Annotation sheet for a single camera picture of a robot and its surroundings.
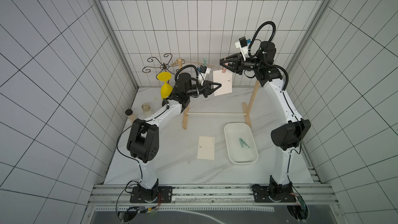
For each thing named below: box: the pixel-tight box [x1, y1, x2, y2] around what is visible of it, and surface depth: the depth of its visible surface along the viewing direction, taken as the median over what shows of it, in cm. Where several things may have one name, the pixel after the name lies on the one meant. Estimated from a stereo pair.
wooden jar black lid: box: [124, 108, 137, 123], surface depth 95 cm
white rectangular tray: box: [223, 122, 259, 165], surface depth 91 cm
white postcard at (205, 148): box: [196, 135, 215, 160], surface depth 90 cm
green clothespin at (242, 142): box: [238, 137, 251, 149], surface depth 91 cm
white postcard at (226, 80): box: [212, 69, 233, 96], surface depth 77 cm
